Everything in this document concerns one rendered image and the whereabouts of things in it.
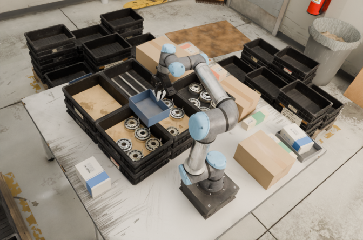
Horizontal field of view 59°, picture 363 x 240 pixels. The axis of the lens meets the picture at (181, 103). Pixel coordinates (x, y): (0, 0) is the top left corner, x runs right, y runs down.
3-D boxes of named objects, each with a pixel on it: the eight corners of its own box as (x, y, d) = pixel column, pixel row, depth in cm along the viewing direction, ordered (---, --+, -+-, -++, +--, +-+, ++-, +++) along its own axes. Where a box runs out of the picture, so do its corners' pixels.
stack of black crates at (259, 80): (282, 111, 340) (294, 87, 316) (263, 122, 324) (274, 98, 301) (254, 90, 360) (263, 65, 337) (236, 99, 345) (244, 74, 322)
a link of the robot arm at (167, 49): (165, 51, 163) (159, 42, 169) (161, 68, 170) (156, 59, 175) (179, 50, 167) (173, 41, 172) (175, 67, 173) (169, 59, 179)
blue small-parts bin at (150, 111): (169, 116, 187) (170, 108, 182) (148, 127, 180) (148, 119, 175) (149, 97, 197) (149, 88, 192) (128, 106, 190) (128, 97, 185)
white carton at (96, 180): (111, 187, 191) (111, 178, 184) (93, 198, 184) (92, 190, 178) (94, 164, 200) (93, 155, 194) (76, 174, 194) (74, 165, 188)
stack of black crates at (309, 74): (306, 98, 361) (323, 65, 329) (288, 108, 344) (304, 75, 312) (277, 77, 383) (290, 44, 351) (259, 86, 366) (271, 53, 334)
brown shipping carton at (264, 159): (287, 173, 213) (296, 159, 202) (266, 190, 201) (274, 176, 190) (254, 144, 228) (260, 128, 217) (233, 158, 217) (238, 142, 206)
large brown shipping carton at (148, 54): (192, 77, 275) (195, 58, 261) (166, 91, 258) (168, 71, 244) (161, 54, 293) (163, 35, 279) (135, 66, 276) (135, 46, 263)
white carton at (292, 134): (309, 150, 229) (314, 142, 223) (296, 155, 224) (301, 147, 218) (290, 131, 241) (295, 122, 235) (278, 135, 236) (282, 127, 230)
